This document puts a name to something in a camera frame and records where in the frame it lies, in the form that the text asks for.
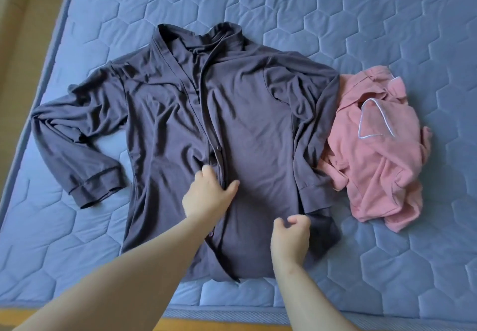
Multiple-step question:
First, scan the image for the dark purple garment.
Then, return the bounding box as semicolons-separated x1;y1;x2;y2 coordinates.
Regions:
30;20;343;282

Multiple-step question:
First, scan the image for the person's left hand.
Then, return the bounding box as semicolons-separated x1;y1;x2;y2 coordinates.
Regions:
181;164;241;233

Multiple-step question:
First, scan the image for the person's right hand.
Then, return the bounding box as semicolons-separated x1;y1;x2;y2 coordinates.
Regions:
270;214;313;274

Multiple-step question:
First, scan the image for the pink pajama shirt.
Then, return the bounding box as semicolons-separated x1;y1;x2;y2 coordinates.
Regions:
316;65;434;233

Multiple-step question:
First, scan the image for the person's left forearm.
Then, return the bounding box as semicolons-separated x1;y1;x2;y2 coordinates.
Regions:
13;214;217;331

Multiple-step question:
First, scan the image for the blue quilted mattress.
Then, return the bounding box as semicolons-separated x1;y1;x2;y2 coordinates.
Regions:
0;0;477;331

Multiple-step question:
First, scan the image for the person's right forearm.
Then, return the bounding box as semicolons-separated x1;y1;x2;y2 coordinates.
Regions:
272;260;362;331

